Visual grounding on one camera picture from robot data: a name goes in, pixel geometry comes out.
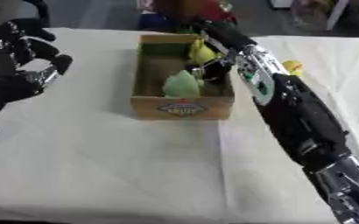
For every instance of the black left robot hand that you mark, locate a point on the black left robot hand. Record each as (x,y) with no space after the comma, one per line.
(11,87)

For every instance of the small yellow toy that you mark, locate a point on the small yellow toy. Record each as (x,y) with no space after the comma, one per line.
(293,67)

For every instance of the pale green soft toy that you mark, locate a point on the pale green soft toy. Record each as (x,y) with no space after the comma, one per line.
(181,86)

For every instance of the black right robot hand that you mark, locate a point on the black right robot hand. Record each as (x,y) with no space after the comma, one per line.
(228,35)

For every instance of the red and brown bag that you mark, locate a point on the red and brown bag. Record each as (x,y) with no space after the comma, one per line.
(187,11)

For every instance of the tan cardboard box green inside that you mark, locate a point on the tan cardboard box green inside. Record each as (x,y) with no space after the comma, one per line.
(152,108)

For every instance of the yellow-green toy fruit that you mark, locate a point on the yellow-green toy fruit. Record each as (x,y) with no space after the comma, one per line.
(202,54)

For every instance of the silver and black right robot arm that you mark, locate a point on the silver and black right robot arm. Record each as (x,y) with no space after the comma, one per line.
(300,116)

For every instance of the clear plastic container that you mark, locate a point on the clear plastic container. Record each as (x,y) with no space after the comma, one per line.
(310,14)

